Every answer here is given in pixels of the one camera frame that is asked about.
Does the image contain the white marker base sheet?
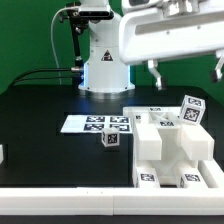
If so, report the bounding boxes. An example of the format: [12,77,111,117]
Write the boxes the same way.
[61,115,132,134]

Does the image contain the white block left edge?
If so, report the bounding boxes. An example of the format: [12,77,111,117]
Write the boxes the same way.
[0,144,4,165]

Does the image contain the white chair seat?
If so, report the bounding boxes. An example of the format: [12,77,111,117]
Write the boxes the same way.
[133,147,198,178]

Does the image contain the white chair back frame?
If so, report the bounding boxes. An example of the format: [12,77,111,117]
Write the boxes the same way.
[123,106,214,161]

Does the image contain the white L-shaped wall fence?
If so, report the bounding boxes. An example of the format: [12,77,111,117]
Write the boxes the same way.
[0,160,224,215]

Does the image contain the black camera on stand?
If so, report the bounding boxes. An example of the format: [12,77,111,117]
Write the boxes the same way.
[59,0,114,23]

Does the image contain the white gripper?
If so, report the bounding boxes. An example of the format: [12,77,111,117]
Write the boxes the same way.
[119,0,224,90]

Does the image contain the black cables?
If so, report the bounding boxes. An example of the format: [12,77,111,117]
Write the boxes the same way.
[7,68,84,94]

